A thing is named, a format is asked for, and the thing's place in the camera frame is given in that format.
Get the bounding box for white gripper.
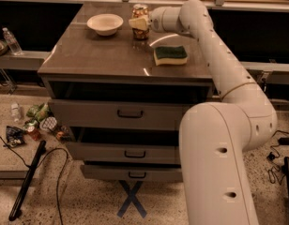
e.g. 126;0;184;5
129;7;168;33

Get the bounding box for orange patterned drink can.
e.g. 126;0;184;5
129;4;149;40

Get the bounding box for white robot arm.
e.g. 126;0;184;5
129;0;277;225

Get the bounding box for red soda can on floor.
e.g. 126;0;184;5
26;126;41;141

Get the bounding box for green and yellow sponge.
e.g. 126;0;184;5
154;46;188;66

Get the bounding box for white ceramic bowl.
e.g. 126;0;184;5
86;14;123;37

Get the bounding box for grey three-drawer cabinet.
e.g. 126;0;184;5
38;4;214;169

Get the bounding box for grey top drawer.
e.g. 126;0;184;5
49;99;190;130

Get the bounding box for grey drawer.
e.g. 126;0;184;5
81;165;183;182
49;99;190;130
66;142;180;164

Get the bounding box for clear plastic water bottle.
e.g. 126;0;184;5
3;27;23;55

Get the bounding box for grey middle drawer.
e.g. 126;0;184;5
66;142;180;164

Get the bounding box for green snack bag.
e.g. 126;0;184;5
26;103;51;122

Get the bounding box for white patterned cup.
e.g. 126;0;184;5
39;116;57;132

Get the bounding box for brown snack item on floor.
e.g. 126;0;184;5
55;126;70;142

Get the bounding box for small bowl on ledge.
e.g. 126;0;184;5
0;40;8;56

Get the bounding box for small plastic bottle on floor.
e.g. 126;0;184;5
10;102;22;122

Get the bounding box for grey bottom drawer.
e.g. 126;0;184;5
81;165;183;182

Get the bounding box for black bar on floor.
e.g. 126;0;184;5
8;141;46;221

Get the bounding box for dark chip bag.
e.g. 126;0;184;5
6;126;24;147

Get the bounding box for blue tape cross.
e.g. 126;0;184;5
117;180;147;218

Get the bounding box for black cable left floor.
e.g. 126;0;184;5
0;128;70;225

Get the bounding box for black cable floor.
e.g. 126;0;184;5
266;129;289;186
0;128;70;225

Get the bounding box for black cable right floor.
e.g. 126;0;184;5
266;129;289;186

